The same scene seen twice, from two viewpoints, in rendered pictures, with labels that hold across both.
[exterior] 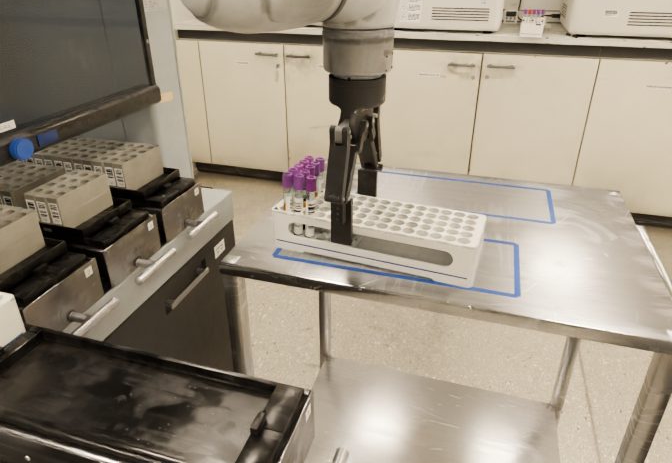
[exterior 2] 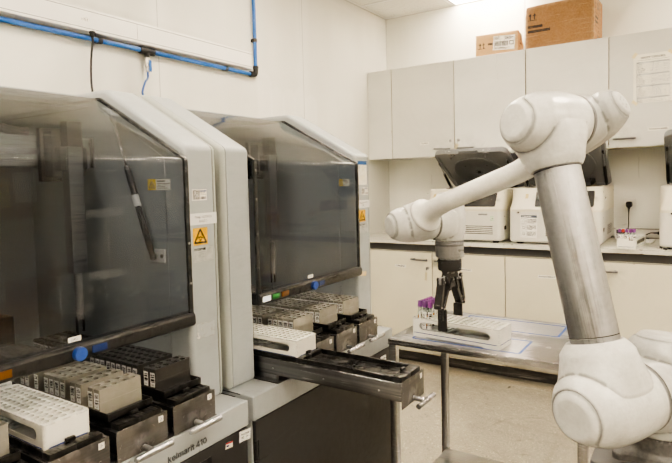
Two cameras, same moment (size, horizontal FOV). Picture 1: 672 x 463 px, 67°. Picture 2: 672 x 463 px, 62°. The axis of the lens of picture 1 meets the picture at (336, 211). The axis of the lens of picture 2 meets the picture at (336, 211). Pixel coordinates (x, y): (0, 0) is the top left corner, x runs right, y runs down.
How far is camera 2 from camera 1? 1.15 m
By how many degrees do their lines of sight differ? 28
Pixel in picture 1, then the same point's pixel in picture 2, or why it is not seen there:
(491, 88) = not seen: hidden behind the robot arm
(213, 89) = (377, 285)
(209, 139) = not seen: hidden behind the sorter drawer
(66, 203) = (322, 313)
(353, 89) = (446, 263)
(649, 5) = not seen: outside the picture
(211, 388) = (385, 366)
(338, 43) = (440, 246)
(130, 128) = (344, 288)
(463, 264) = (494, 338)
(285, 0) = (418, 232)
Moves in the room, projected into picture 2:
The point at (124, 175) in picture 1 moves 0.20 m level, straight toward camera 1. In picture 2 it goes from (343, 307) to (352, 320)
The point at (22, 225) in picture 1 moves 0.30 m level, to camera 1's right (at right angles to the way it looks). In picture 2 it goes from (308, 317) to (395, 321)
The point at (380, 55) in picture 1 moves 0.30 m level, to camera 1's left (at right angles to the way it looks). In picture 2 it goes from (456, 251) to (363, 250)
